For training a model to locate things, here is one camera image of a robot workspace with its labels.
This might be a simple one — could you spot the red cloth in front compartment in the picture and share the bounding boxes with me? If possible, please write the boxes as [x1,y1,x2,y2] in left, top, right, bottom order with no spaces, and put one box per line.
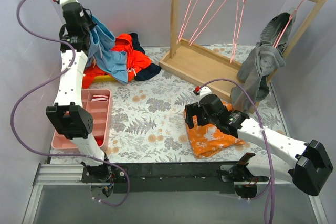
[95,137,104,147]

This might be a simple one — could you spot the pink divided organizer tray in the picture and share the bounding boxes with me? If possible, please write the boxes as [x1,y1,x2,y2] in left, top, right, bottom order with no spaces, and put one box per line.
[51,89,113,153]

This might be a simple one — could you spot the navy blue garment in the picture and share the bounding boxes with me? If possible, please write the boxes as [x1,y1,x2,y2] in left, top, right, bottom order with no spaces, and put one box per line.
[130,33,162,81]

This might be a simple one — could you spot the pink wire hanger right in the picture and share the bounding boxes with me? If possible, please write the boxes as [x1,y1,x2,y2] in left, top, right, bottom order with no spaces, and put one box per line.
[230,0,246,63]

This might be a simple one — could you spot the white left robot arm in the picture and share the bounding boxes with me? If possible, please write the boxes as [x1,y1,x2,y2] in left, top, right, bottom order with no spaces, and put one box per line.
[46,2,112,182]

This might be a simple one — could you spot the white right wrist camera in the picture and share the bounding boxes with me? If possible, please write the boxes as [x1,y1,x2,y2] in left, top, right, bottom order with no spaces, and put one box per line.
[193,86,212,102]

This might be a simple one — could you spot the pink hanger holding grey shorts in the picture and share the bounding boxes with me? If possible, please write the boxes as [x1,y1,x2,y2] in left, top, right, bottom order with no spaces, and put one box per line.
[273,0,304,48]

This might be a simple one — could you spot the pink wire hanger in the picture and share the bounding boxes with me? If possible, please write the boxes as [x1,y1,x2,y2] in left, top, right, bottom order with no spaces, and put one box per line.
[177,0,199,42]
[188,0,228,46]
[230,0,246,63]

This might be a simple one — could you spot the wooden clothes rack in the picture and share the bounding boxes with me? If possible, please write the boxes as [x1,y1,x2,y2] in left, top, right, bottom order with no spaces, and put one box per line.
[159,0,327,86]

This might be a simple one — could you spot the bright orange shorts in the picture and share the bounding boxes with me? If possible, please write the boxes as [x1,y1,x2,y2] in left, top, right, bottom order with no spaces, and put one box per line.
[82,33,152,89]

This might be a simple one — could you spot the light blue shorts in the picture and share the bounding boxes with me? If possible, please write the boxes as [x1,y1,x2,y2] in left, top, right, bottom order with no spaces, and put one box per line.
[86,15,128,84]

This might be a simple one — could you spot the yellow plastic bin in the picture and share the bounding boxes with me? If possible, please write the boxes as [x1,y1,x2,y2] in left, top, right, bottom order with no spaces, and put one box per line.
[92,75,117,83]

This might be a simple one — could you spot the red white striped cloth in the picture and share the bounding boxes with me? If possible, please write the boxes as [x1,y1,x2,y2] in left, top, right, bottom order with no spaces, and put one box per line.
[91,94,109,102]

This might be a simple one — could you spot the pink wire hanger left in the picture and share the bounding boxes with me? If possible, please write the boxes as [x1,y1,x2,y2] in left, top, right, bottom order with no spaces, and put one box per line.
[177,0,199,42]

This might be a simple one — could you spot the grey shorts on hanger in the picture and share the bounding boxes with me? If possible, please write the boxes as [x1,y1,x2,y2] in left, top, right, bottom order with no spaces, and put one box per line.
[237,8,295,103]

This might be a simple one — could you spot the aluminium frame rail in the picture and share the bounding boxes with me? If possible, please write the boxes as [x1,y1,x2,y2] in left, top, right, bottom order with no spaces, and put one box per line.
[24,164,328,223]

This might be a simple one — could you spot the pink wire hanger middle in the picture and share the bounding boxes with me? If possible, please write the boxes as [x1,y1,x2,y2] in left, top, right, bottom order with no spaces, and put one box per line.
[188,0,228,46]

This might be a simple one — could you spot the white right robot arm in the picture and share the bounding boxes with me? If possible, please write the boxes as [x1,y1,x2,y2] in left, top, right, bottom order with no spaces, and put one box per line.
[185,94,333,196]

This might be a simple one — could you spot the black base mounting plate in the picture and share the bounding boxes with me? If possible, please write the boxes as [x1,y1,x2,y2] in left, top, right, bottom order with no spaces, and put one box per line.
[81,162,270,195]

